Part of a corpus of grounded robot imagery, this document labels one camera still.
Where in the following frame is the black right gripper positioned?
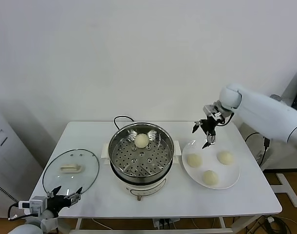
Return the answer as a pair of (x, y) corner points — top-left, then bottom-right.
(192, 117), (218, 149)

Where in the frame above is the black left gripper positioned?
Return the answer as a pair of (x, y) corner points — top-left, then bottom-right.
(46, 185), (83, 213)

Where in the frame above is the white steamed baozi bun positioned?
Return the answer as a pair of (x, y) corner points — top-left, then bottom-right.
(217, 151), (234, 166)
(134, 133), (149, 149)
(202, 170), (219, 187)
(186, 154), (203, 169)

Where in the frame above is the glass lid with cream handle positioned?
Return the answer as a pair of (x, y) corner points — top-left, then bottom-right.
(42, 149), (100, 198)

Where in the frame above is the perforated steel steamer basket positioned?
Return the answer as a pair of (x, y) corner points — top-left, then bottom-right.
(101, 123), (182, 179)

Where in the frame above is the white round plate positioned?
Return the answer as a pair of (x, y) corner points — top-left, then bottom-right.
(181, 138), (241, 190)

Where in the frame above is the white metal cabinet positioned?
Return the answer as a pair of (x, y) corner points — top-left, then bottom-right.
(0, 104), (43, 217)

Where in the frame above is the white side desk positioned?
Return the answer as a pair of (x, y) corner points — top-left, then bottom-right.
(238, 97), (297, 208)

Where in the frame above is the cream electric cooker base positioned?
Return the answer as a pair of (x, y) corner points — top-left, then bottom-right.
(101, 143), (182, 202)

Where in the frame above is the white power strip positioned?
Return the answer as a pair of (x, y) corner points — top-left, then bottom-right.
(152, 218), (180, 230)

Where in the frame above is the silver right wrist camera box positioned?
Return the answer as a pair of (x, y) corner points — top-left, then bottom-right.
(203, 103), (224, 121)

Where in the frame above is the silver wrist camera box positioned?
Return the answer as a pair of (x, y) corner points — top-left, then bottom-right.
(203, 103), (224, 121)
(28, 195), (48, 215)

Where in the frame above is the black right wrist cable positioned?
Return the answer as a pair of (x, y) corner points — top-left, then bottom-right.
(218, 113), (234, 127)

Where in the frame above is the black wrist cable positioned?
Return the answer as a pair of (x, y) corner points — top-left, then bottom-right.
(218, 113), (234, 127)
(8, 201), (32, 221)

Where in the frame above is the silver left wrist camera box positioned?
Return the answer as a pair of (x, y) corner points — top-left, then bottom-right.
(28, 195), (48, 215)

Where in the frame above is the white table frame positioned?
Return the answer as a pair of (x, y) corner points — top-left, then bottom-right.
(40, 214), (261, 234)

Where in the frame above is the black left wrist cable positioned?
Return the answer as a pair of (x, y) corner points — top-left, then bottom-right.
(8, 201), (32, 221)

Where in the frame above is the black laptop charger cable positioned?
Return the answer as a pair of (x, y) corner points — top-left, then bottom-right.
(244, 131), (270, 169)

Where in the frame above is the black cooker power cord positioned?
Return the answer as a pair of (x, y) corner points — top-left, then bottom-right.
(113, 116), (136, 131)

